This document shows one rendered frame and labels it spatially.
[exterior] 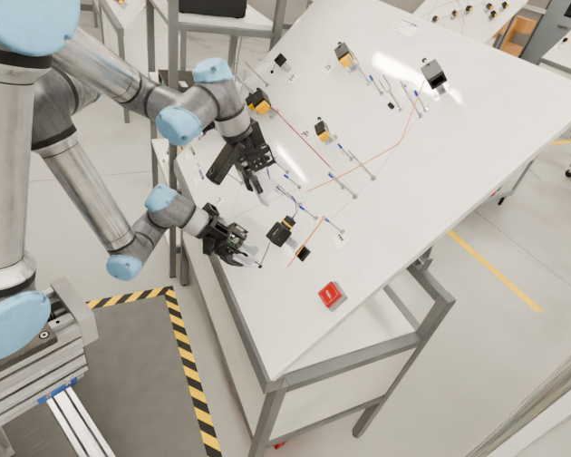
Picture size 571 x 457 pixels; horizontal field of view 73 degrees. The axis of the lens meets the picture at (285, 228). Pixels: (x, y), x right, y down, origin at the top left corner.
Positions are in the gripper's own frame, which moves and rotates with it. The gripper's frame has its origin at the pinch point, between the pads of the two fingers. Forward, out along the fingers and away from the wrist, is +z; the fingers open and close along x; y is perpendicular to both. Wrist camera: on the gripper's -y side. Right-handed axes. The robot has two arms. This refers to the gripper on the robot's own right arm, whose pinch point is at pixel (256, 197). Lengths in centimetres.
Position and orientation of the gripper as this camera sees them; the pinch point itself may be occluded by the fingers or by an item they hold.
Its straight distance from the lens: 101.6
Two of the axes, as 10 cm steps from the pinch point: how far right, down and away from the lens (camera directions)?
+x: -5.2, -5.0, 6.9
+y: 8.1, -5.5, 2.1
